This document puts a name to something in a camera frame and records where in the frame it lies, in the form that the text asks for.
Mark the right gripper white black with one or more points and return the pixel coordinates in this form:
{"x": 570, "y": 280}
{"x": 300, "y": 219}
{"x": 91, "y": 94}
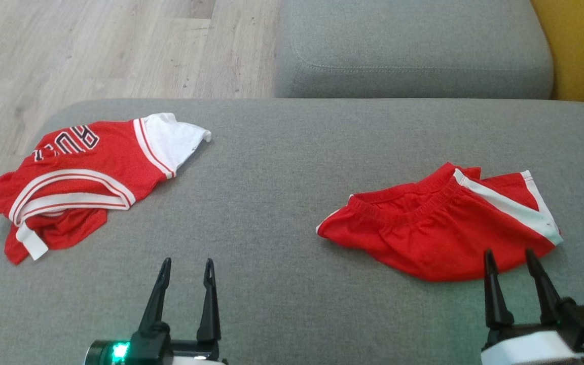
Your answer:
{"x": 535, "y": 350}

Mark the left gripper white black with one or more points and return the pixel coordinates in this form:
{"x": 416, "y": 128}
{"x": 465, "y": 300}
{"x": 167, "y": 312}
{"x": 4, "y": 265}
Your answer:
{"x": 152, "y": 351}

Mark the red white basketball jersey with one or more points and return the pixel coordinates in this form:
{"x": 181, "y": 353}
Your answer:
{"x": 114, "y": 157}

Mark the red white sports shorts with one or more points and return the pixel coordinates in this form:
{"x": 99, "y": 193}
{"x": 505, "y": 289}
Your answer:
{"x": 434, "y": 238}

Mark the large grey sofa seat cushion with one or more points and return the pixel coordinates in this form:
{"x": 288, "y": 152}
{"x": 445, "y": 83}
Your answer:
{"x": 271, "y": 203}

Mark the yellow panel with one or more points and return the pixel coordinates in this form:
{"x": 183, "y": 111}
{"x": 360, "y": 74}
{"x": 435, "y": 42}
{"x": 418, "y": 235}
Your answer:
{"x": 583, "y": 45}

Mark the small grey sofa cushion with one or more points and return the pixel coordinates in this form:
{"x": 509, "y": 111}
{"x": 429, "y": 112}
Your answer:
{"x": 413, "y": 40}

